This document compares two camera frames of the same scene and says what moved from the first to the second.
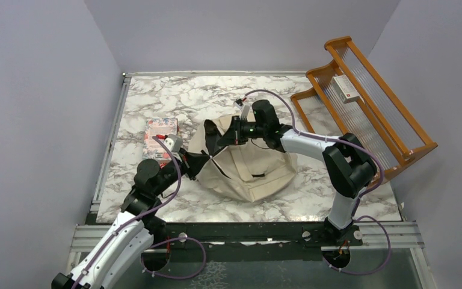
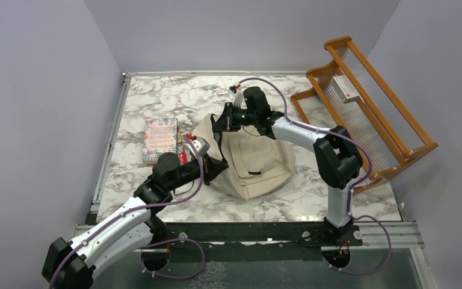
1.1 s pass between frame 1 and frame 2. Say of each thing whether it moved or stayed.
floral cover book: stayed
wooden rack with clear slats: stayed
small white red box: stayed
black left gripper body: moved
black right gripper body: moved
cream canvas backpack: stayed
